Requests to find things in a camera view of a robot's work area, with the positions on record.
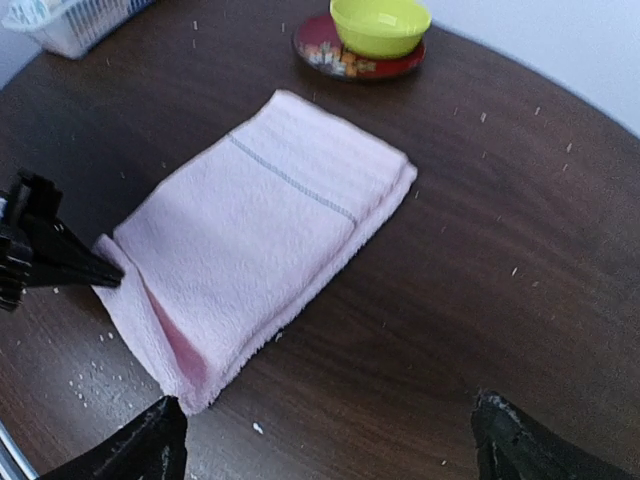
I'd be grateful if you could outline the green plastic bowl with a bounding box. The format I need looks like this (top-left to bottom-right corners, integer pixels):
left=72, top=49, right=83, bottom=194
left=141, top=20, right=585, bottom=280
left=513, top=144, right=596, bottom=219
left=329, top=0, right=432, bottom=59

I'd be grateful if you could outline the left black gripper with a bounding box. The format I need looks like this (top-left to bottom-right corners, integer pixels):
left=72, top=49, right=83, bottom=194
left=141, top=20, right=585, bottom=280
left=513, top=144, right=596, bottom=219
left=1, top=171, right=124, bottom=312

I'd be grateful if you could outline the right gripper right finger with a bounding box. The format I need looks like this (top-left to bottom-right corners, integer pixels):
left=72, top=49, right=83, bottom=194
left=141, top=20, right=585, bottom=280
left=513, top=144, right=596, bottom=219
left=471, top=390, right=635, bottom=479

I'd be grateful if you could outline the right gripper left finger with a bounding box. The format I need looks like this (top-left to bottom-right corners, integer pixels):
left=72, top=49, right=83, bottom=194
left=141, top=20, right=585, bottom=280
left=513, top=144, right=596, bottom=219
left=42, top=396, right=188, bottom=480

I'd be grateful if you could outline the pink towel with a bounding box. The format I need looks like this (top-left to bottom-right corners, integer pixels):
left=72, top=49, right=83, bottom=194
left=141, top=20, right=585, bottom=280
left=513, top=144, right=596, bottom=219
left=94, top=90, right=417, bottom=415

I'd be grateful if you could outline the white plastic basket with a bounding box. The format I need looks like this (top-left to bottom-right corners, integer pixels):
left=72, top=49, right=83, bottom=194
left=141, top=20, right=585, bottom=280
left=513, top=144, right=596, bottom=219
left=2, top=0, right=154, bottom=60

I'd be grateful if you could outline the red floral plate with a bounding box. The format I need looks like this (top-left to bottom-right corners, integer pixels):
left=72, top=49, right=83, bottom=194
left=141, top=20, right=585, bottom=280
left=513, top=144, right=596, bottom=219
left=292, top=13, right=426, bottom=82

